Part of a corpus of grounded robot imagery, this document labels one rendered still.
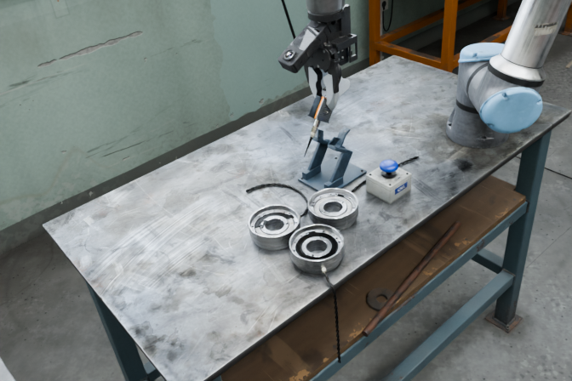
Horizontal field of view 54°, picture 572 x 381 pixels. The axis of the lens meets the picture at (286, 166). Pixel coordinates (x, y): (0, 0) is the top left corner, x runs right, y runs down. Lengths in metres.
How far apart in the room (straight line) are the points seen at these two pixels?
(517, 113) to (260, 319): 0.67
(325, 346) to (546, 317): 1.06
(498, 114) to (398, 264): 0.46
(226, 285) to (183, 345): 0.15
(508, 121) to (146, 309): 0.81
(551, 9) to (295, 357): 0.87
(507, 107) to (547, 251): 1.24
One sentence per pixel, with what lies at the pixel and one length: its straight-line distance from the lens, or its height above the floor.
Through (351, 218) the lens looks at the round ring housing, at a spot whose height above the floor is 0.83.
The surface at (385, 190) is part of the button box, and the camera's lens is 1.22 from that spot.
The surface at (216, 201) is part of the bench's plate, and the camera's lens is 1.28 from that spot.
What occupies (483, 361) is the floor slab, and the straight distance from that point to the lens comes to 1.99.
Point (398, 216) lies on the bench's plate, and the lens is 1.20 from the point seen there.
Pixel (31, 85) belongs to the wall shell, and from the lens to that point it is 2.50.
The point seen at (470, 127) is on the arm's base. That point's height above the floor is 0.85.
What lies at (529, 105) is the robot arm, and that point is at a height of 0.98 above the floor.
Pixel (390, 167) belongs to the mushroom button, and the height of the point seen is 0.87.
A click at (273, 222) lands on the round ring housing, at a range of 1.17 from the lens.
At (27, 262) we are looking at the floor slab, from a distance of 2.65.
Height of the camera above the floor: 1.56
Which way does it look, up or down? 34 degrees down
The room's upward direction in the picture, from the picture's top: 6 degrees counter-clockwise
